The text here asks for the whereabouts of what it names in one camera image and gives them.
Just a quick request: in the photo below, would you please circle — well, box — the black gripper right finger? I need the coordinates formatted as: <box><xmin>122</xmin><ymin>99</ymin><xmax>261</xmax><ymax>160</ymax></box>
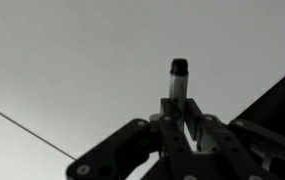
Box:
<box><xmin>186</xmin><ymin>76</ymin><xmax>285</xmax><ymax>180</ymax></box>

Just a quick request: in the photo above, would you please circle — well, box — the black marker pen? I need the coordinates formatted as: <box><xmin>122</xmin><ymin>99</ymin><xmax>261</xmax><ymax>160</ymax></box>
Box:
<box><xmin>169</xmin><ymin>58</ymin><xmax>189</xmax><ymax>131</ymax></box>

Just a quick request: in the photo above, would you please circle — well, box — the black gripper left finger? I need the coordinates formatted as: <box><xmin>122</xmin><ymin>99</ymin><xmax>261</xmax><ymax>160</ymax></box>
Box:
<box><xmin>66</xmin><ymin>98</ymin><xmax>193</xmax><ymax>180</ymax></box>

